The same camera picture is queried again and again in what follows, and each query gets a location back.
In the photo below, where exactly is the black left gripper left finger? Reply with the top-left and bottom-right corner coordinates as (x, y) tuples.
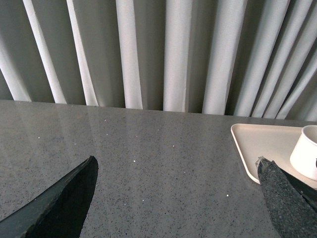
(0, 156), (98, 238)

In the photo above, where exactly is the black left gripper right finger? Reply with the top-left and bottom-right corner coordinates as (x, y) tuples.
(256, 156), (317, 238)

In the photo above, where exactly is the cream rectangular tray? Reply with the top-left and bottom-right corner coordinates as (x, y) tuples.
(231, 123), (317, 189)

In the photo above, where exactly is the white pleated curtain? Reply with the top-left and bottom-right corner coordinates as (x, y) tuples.
(0, 0), (317, 121)

